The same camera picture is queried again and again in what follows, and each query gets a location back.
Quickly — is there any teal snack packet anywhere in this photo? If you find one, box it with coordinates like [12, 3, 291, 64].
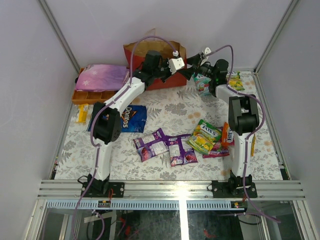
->
[192, 74, 211, 97]

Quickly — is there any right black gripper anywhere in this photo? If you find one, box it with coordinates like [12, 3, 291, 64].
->
[176, 54, 216, 82]

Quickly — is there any purple candy packet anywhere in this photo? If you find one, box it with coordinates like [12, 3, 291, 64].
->
[166, 134, 198, 167]
[133, 128, 169, 162]

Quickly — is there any wooden compartment tray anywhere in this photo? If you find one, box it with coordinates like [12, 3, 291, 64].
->
[72, 75, 119, 105]

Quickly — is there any pink berries candy packet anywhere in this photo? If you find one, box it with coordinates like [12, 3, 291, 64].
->
[202, 142, 230, 159]

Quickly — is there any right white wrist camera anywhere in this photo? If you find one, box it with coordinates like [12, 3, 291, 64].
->
[199, 47, 212, 62]

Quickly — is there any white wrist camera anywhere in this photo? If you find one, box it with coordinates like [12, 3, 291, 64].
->
[199, 47, 212, 62]
[168, 50, 185, 75]

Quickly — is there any purple star cloth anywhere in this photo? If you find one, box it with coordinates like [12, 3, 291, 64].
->
[75, 64, 129, 92]

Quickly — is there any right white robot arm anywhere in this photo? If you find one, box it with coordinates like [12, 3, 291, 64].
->
[186, 53, 260, 198]

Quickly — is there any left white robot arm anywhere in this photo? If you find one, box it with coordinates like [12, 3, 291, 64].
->
[88, 50, 185, 198]

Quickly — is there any green yellow candy packet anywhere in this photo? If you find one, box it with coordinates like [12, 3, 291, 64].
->
[226, 71, 245, 91]

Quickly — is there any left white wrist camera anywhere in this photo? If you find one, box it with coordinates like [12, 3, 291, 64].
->
[168, 50, 185, 75]

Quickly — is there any yellow snack packet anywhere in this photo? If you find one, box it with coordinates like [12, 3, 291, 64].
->
[75, 104, 89, 124]

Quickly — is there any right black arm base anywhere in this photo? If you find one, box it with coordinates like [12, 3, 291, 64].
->
[206, 179, 258, 199]

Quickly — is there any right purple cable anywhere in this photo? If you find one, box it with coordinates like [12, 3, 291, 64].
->
[209, 44, 281, 223]

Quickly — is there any green spring tea candy packet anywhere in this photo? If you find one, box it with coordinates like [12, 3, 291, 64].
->
[187, 119, 222, 155]

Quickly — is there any red paper bag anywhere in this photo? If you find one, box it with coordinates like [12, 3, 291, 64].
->
[123, 29, 187, 91]

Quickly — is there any purple cable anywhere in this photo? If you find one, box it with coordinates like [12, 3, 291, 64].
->
[71, 35, 180, 240]
[209, 44, 281, 223]

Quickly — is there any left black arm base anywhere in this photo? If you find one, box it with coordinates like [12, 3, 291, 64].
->
[84, 181, 125, 198]

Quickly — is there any orange fruits candy packet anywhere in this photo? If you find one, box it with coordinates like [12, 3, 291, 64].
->
[221, 122, 235, 147]

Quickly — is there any blue Doritos chip bag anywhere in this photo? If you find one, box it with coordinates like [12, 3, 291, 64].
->
[87, 102, 147, 133]

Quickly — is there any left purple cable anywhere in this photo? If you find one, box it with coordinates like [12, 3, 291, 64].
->
[71, 35, 180, 240]

